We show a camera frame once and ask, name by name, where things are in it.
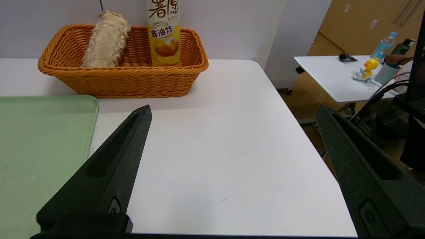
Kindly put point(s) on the orange wicker basket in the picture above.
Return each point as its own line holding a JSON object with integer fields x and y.
{"x": 132, "y": 79}

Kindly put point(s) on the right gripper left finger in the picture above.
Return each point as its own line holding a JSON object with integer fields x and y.
{"x": 106, "y": 186}

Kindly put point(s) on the yellow duck toy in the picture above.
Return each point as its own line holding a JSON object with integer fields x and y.
{"x": 368, "y": 66}

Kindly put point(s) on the grey-blue cup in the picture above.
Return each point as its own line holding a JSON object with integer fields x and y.
{"x": 386, "y": 73}

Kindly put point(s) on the white side table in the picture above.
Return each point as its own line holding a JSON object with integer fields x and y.
{"x": 332, "y": 79}

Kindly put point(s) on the small black table object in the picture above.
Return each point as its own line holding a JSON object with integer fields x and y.
{"x": 347, "y": 57}

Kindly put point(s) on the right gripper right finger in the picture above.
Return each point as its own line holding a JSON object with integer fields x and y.
{"x": 372, "y": 192}

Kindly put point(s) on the light wooden cabinet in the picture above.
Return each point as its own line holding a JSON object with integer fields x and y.
{"x": 365, "y": 13}

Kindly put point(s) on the yellow hexagonal snack box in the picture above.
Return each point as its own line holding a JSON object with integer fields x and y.
{"x": 164, "y": 43}

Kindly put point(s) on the black equipment stand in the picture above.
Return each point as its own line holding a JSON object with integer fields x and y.
{"x": 416, "y": 132}

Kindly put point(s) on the clear plastic water bottle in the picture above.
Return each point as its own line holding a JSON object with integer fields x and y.
{"x": 383, "y": 48}

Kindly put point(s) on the light green plastic tray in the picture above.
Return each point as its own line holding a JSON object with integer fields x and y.
{"x": 33, "y": 149}

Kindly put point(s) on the striped brown bread loaf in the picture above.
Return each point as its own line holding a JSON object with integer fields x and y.
{"x": 106, "y": 39}

